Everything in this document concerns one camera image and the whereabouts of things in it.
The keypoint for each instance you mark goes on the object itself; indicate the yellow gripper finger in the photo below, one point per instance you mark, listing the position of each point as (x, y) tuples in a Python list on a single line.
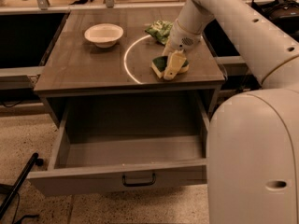
[(167, 48), (176, 63)]

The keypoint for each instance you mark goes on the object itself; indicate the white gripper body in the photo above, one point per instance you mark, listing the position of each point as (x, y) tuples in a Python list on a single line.
[(182, 37)]

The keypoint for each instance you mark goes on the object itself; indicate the green yellow sponge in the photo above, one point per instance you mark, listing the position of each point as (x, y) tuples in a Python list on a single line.
[(158, 65)]

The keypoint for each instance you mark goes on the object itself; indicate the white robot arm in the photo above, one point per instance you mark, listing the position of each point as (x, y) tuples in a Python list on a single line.
[(252, 145)]

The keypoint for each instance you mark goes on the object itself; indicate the grey wooden drawer cabinet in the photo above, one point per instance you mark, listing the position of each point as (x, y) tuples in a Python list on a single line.
[(76, 67)]

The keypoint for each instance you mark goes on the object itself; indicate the open grey top drawer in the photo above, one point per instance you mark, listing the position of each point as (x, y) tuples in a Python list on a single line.
[(99, 143)]

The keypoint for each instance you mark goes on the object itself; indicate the green chip bag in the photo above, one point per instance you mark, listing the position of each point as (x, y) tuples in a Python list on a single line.
[(160, 30)]

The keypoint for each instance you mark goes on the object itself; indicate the white paper bowl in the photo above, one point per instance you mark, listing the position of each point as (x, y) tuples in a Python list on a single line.
[(104, 35)]

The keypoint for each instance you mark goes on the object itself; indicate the black stand leg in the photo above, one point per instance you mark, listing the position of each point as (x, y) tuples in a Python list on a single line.
[(11, 192)]

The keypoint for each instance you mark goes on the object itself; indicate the black headset with cables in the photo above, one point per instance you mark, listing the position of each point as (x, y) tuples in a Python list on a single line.
[(283, 13)]

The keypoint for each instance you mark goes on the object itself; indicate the black drawer handle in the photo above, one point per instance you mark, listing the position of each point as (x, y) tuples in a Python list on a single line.
[(138, 180)]

